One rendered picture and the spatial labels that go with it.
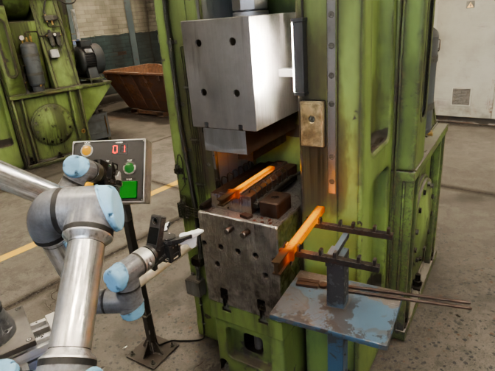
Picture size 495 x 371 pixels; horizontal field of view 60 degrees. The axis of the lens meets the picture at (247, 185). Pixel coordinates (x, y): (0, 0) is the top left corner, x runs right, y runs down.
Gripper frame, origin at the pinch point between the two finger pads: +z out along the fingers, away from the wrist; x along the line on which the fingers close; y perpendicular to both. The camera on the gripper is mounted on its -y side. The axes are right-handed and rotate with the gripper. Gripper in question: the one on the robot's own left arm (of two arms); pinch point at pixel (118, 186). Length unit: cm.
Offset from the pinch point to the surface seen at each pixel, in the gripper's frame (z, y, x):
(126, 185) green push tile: 9.6, 1.6, 0.9
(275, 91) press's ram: -4, 35, -65
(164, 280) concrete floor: 130, -47, 24
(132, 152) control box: 10.4, 16.1, -1.0
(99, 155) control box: 10.4, 15.4, 14.2
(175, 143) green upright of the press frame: 26.2, 23.6, -15.5
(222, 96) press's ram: -12, 31, -45
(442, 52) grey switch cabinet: 431, 239, -267
